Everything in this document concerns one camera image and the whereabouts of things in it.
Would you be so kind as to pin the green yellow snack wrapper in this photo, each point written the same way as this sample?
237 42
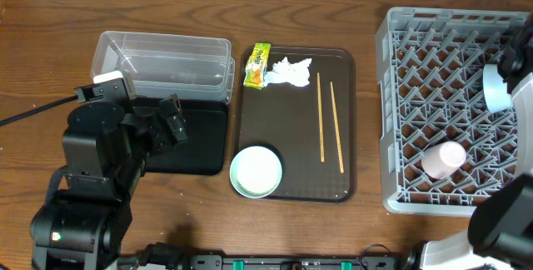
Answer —
256 66

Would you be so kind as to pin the mint bowl with rice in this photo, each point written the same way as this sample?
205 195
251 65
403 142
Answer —
255 172

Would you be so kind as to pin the white tissue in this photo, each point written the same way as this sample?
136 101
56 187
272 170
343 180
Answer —
297 74

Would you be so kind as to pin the pale pink cup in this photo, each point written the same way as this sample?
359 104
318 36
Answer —
441 160

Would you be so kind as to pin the blue plate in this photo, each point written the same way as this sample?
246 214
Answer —
495 90

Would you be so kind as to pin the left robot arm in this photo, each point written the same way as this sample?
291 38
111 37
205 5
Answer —
87 210

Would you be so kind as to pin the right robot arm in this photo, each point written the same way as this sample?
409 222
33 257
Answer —
499 234

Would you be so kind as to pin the black waste tray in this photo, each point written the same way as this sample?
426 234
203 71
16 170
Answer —
200 136

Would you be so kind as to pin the grey dishwasher rack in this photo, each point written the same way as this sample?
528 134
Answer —
429 69

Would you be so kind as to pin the dark brown serving tray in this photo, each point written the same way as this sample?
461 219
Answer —
284 118

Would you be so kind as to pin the clear plastic bin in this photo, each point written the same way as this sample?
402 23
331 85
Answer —
159 65

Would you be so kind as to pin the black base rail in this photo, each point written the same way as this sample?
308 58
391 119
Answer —
166 257

